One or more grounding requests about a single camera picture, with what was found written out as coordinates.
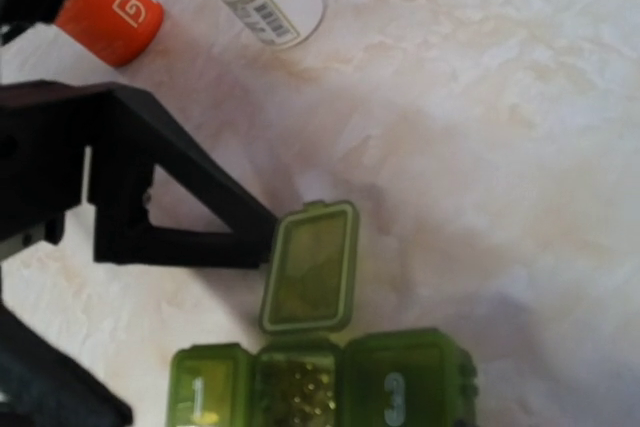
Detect small white pills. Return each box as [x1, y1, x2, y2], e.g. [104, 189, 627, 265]
[259, 361, 337, 427]

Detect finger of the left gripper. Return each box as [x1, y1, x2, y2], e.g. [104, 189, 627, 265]
[1, 81, 277, 268]
[1, 307, 133, 426]

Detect green weekly pill organizer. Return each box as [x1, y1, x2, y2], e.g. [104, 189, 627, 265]
[166, 201, 478, 426]

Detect red pill bottle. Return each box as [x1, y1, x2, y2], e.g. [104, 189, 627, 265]
[54, 0, 164, 67]

